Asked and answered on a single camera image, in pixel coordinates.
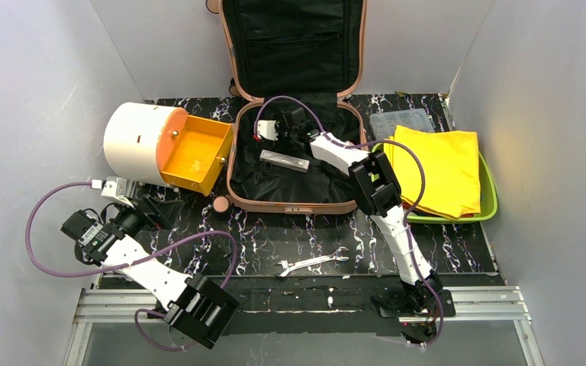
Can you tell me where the white toothpaste tube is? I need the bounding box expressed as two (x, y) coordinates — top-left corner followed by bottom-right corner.
(259, 149), (310, 173)

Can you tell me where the pink hard-shell suitcase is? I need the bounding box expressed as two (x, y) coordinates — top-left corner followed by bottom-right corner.
(218, 1), (366, 214)

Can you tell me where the cream cylindrical drum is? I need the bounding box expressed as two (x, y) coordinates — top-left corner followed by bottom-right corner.
(103, 102), (233, 196)

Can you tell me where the yellow snack packet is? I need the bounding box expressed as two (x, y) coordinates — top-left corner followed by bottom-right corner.
(391, 126), (481, 220)

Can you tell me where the green plastic tray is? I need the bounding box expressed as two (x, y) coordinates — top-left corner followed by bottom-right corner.
(372, 143), (499, 225)

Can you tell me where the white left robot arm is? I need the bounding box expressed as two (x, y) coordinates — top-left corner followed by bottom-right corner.
(61, 194), (239, 349)

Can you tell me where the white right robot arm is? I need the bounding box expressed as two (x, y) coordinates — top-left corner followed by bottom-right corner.
(255, 120), (440, 290)

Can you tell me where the silver open-end wrench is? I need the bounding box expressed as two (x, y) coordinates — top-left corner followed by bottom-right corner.
(275, 246), (349, 278)

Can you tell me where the black spring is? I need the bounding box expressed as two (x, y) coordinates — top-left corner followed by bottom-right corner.
(211, 236), (231, 258)

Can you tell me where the clear plastic screw box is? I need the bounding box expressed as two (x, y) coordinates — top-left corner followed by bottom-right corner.
(369, 108), (435, 140)

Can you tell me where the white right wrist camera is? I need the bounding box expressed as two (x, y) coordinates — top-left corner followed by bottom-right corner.
(254, 120), (279, 141)

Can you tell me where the aluminium frame rail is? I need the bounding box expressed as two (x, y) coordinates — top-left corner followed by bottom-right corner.
(63, 275), (156, 365)

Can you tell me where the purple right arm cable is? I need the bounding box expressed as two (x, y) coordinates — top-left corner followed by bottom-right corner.
(253, 95), (446, 349)

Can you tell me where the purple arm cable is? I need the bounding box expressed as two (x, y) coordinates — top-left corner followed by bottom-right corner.
(253, 95), (446, 349)
(24, 181), (240, 352)

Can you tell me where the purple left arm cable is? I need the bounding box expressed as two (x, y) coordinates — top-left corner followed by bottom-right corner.
(24, 181), (240, 352)

